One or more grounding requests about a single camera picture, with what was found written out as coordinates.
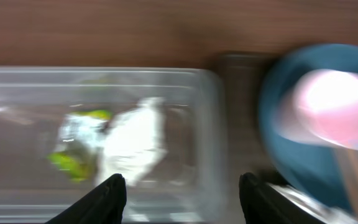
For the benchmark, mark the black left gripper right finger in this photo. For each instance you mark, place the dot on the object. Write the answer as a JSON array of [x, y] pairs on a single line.
[[261, 204]]

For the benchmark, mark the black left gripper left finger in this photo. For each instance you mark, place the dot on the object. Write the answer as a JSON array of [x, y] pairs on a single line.
[[103, 205]]

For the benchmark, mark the white tissue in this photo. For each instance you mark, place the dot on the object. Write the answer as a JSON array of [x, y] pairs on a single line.
[[135, 143]]

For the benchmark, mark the green white wrapper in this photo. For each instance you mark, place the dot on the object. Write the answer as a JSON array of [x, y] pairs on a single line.
[[79, 141]]

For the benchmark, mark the dark blue plate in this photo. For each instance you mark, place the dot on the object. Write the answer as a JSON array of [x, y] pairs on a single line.
[[310, 169]]

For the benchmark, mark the pink cup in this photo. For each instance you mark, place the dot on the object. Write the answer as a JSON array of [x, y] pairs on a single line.
[[320, 109]]

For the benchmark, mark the clear plastic bin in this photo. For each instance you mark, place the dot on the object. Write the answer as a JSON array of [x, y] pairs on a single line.
[[186, 186]]

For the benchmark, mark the brown serving tray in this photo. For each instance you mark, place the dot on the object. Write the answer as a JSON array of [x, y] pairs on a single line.
[[241, 74]]

